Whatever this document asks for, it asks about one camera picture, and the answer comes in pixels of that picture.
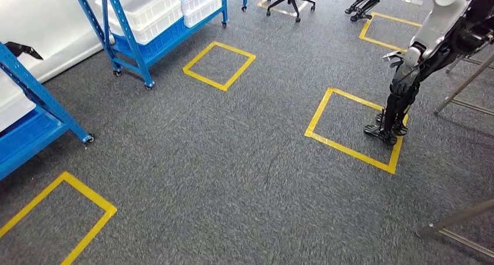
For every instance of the blue metal shelf rack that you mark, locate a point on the blue metal shelf rack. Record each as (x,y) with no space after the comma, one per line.
(38,97)

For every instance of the yellow floor tape square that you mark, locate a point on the yellow floor tape square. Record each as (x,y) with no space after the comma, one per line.
(278,10)

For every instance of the blue plastic crate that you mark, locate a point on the blue plastic crate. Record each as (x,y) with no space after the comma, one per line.
(162,39)
(27,136)

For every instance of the white plastic crate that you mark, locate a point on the white plastic crate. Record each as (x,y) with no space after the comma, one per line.
(150,8)
(11,109)
(200,6)

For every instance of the grey floor plate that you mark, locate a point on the grey floor plate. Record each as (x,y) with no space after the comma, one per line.
(412,1)

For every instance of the white car with red stripe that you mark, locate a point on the white car with red stripe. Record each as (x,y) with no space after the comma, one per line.
(46,20)

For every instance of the black pointed trim piece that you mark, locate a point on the black pointed trim piece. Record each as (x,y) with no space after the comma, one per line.
(17,48)

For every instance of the steel tube frame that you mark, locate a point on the steel tube frame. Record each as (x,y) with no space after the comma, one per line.
(463,85)

